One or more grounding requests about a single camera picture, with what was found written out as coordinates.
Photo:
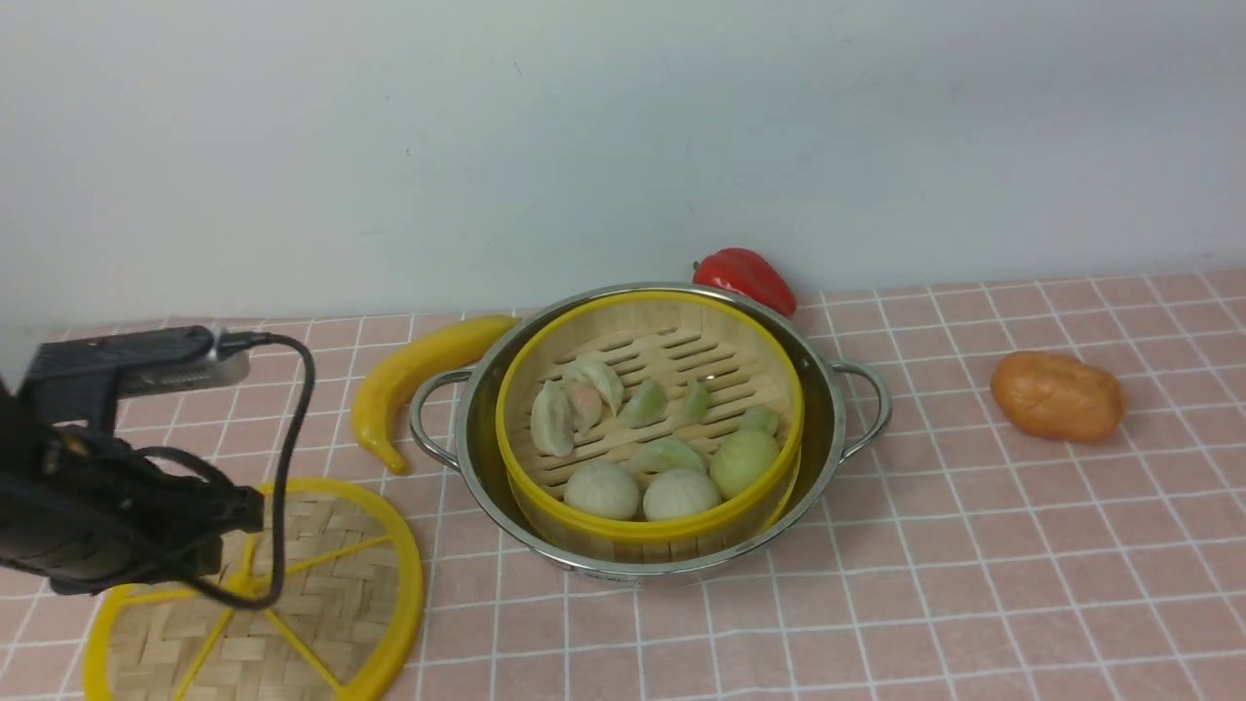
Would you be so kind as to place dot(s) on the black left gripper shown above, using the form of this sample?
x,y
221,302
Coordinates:
x,y
87,511

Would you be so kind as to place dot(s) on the woven bamboo steamer lid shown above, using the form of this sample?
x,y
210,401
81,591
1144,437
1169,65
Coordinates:
x,y
345,623

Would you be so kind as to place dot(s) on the yellow rimmed bamboo steamer basket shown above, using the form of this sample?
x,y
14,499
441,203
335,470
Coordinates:
x,y
670,336

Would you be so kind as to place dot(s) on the white dumpling top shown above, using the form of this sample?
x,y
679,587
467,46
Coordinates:
x,y
597,374

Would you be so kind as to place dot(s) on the stainless steel pot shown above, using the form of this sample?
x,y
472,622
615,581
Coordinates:
x,y
452,417

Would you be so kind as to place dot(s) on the yellow toy banana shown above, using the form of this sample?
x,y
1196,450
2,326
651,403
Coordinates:
x,y
392,384

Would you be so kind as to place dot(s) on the white dumpling far left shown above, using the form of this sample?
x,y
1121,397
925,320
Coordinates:
x,y
551,429

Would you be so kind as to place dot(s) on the pinkish white dumpling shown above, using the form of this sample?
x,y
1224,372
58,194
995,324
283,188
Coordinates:
x,y
587,406

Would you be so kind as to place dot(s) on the white steamed bun left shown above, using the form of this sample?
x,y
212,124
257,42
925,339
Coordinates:
x,y
605,489

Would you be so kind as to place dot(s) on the white steamed bun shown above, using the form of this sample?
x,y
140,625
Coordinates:
x,y
605,489
678,494

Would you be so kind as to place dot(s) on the green dumpling middle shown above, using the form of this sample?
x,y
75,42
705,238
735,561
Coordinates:
x,y
646,407

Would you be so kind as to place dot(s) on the green dumpling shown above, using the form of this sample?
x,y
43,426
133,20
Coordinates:
x,y
646,407
665,454
694,404

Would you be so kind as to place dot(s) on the green dumpling lower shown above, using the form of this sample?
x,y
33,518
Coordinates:
x,y
665,454

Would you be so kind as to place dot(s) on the white steamed bun middle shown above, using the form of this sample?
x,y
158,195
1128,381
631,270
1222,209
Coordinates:
x,y
678,494

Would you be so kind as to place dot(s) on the green dumpling right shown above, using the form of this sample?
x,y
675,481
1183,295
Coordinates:
x,y
694,404

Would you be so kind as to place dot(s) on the green steamed bun large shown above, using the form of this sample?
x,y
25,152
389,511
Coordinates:
x,y
741,459

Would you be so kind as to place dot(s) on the small green bun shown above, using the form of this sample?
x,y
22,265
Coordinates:
x,y
761,418

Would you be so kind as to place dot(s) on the red toy bell pepper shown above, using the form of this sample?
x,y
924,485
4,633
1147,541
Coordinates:
x,y
746,273

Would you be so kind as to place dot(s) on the orange brown toy potato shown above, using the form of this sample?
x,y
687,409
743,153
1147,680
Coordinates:
x,y
1057,397

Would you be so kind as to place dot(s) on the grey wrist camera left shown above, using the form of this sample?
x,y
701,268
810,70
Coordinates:
x,y
85,380

